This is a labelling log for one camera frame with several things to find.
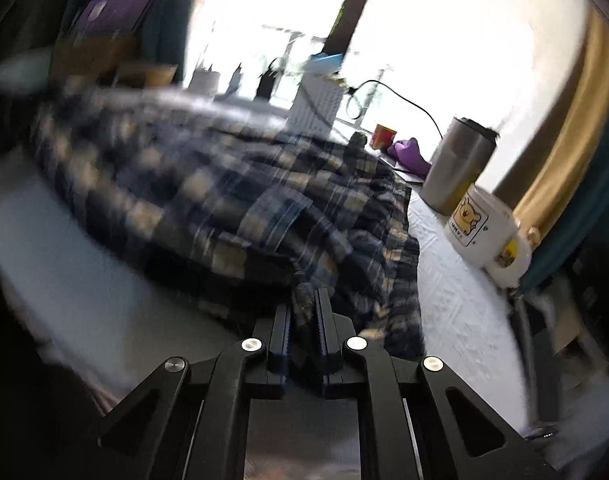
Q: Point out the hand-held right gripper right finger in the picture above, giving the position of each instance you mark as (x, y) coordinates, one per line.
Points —
(325, 355)

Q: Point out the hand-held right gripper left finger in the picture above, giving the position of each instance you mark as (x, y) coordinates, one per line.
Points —
(283, 352)

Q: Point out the blue plaid pants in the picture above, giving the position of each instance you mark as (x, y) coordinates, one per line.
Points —
(209, 185)

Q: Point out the white quilted table cover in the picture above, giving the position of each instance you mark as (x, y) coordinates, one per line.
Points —
(449, 300)

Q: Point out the white bear print mug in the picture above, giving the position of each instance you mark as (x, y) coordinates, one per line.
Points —
(479, 230)

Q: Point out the purple cloth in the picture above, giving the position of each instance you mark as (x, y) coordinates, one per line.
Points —
(409, 156)

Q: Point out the stainless steel tumbler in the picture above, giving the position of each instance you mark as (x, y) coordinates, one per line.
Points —
(454, 170)

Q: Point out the red and yellow can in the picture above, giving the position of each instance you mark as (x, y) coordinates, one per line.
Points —
(383, 136)

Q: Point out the white perforated plastic basket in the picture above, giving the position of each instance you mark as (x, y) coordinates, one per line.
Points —
(314, 105)

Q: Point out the teal curtain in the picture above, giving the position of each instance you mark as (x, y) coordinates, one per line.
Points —
(559, 240)
(169, 35)

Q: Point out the blue face mask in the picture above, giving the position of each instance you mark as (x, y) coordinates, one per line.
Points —
(324, 64)

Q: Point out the gold curtain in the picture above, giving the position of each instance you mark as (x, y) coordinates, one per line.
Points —
(569, 135)

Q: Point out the cardboard box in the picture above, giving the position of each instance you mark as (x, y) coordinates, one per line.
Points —
(94, 55)

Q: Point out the computer monitor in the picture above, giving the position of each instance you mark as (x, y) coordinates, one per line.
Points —
(114, 10)

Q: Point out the dark brown window post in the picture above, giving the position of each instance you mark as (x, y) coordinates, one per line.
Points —
(357, 5)

